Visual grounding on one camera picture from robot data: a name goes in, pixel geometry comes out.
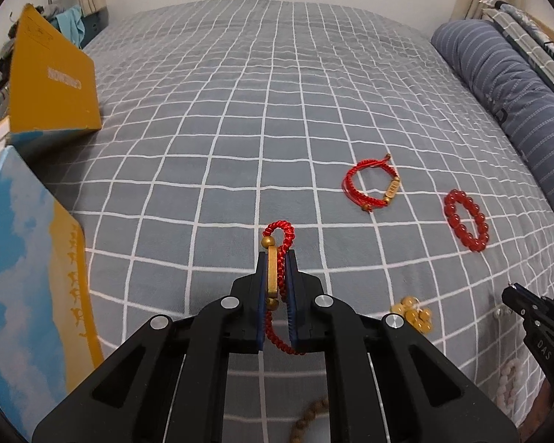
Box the brown wooden bead bracelet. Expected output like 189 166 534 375
289 397 330 443

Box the pink bead bracelet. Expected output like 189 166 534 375
497 358 527 410

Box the teal suitcase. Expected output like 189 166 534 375
81 7 109 49

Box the light blue cloth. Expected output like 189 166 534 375
51 5 86 48

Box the red cord bracelet gold tube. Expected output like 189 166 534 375
341 153 401 213

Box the yellow blue cardboard box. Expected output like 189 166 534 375
0 5 104 442

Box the blue striped pillow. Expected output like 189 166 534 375
431 20 554 210

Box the red bead bracelet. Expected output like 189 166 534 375
443 188 492 254

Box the red braided bracelet gold bar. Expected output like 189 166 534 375
261 220 302 356

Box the grey checked bed sheet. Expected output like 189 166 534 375
35 0 554 422

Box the grey checked folded quilt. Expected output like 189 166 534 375
479 0 554 92

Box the amber bead bracelet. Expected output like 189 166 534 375
390 296 434 336

